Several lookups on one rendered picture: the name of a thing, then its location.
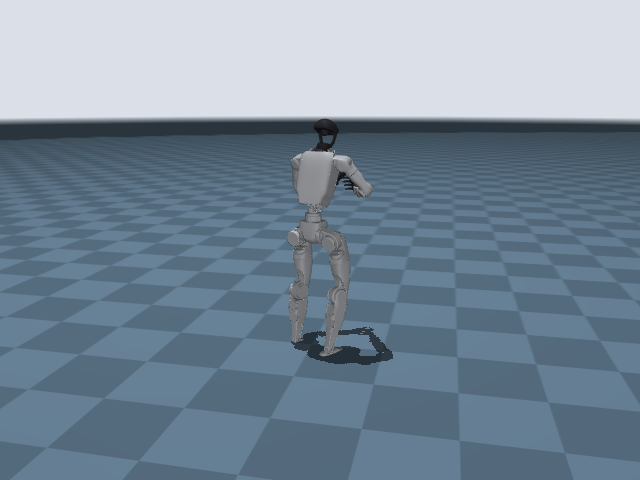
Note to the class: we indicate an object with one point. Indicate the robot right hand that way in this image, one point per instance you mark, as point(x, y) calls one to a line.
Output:
point(352, 184)

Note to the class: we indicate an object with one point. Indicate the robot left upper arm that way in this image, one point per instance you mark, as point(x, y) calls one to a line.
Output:
point(295, 166)

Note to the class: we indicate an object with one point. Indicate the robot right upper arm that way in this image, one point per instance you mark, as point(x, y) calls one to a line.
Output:
point(346, 165)

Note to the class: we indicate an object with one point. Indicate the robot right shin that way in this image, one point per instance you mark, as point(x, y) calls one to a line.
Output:
point(335, 314)

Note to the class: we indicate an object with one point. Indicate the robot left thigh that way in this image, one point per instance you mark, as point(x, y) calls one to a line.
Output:
point(303, 257)

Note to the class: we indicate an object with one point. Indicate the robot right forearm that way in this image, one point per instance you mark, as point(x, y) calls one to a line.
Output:
point(355, 191)

